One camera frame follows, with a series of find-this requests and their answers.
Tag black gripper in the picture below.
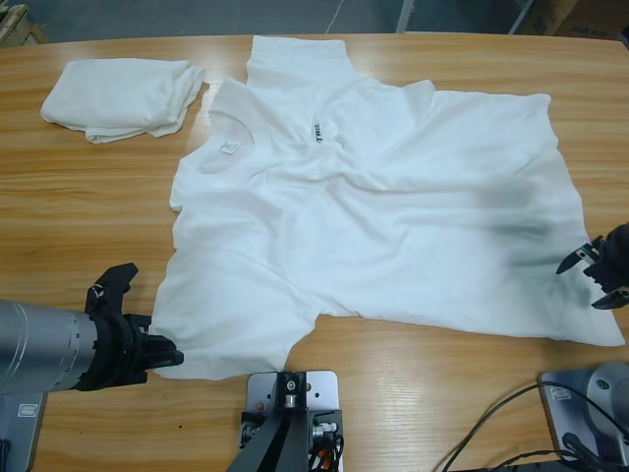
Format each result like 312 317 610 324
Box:
73 313 186 392
555 225 629 311

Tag white t-shirt with black print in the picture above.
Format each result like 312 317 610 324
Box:
148 34 629 383

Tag folded plain white t-shirt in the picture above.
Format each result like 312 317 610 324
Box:
39 57 207 146

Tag brown cardboard box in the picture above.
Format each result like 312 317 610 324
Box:
528 0 629 38

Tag wooden pallet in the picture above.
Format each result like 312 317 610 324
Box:
0 3 48 48

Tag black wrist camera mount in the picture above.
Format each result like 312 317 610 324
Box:
86 263 140 319

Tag long black curved cable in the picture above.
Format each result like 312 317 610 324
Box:
443 382 629 472

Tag grey base plate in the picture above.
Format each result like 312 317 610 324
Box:
540 368 629 461
0 390 49 472

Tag dark camera post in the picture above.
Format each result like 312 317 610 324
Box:
230 372 311 472

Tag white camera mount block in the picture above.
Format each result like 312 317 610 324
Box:
244 371 344 472

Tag black base plug cable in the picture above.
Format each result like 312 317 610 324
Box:
510 431 629 472

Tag orange and black mount cables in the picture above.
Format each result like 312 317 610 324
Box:
307 432 348 472

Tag white metal frame leg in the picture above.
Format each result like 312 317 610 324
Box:
396 0 417 33
508 0 536 34

